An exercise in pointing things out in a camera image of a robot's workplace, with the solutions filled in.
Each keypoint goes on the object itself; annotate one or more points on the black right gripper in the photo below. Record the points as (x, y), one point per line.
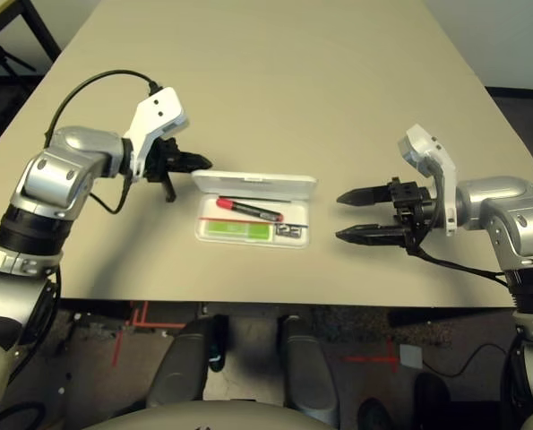
(418, 210)

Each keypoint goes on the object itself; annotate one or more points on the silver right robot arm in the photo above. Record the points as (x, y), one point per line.
(494, 197)

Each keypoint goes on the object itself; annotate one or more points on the grey square floor plate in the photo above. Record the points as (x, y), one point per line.
(411, 355)

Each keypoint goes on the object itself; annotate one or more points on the beige robot torso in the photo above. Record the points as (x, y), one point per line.
(203, 416)

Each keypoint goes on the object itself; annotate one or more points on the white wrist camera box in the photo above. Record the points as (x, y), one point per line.
(436, 161)
(158, 112)

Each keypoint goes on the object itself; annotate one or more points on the black tripod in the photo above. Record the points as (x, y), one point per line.
(4, 56)

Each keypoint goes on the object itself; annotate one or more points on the black shoe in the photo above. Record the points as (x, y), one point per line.
(432, 398)
(375, 414)

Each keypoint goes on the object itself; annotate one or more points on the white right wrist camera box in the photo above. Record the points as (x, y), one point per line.
(436, 161)

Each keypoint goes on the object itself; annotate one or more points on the yellow-edged side table black frame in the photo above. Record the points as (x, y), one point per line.
(40, 27)

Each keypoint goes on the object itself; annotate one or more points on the dark grey robot left leg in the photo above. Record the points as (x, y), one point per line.
(181, 358)

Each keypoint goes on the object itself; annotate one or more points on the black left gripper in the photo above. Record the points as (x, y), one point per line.
(163, 157)

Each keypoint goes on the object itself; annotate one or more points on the green highlighter pen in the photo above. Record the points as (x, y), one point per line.
(234, 229)

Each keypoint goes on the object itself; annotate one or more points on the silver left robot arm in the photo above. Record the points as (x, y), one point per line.
(55, 170)

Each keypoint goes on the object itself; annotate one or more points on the dark grey robot right leg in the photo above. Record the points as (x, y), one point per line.
(306, 358)

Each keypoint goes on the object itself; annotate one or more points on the black marker with red cap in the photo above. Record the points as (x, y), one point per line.
(248, 208)

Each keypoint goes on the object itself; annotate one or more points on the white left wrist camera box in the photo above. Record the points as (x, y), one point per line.
(158, 112)

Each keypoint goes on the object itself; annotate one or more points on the dark grey robot leg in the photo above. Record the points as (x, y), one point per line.
(306, 358)
(181, 358)

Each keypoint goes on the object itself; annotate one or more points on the white plastic pencil case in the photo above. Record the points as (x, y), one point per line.
(257, 181)

